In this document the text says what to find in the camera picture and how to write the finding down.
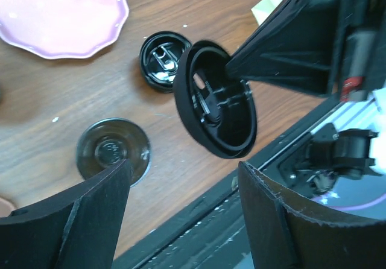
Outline black coffee cup lid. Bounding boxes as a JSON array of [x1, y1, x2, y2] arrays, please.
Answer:
[[173, 40, 258, 159]]

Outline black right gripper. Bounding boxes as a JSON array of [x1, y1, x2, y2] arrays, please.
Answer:
[[226, 0, 385, 100]]

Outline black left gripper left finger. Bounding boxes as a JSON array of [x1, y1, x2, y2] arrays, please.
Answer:
[[1, 160, 132, 268]]

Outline salmon pink tray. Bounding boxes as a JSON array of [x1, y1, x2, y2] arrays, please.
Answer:
[[0, 197, 17, 218]]

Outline black takeout coffee cup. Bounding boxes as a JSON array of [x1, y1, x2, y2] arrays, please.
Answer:
[[75, 118, 151, 186]]

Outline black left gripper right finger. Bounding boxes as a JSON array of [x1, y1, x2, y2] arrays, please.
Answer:
[[238, 162, 385, 268]]

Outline pink polka dot plate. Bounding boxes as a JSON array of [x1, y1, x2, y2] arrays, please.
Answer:
[[1, 0, 129, 60]]

